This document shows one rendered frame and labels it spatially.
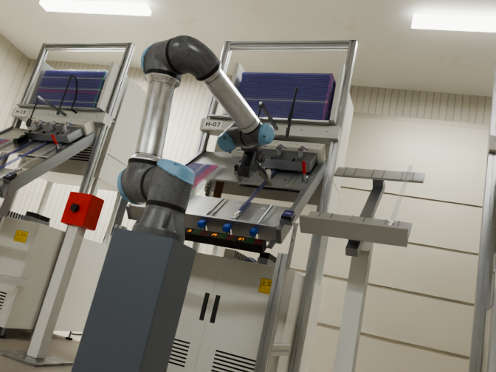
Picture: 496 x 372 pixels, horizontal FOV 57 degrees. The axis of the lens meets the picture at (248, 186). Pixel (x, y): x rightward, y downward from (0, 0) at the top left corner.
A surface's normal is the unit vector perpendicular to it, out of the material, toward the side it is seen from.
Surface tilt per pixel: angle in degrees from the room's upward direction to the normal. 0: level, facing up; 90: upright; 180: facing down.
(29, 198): 90
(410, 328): 90
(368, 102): 90
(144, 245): 90
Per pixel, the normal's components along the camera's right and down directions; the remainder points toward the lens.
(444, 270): -0.22, -0.30
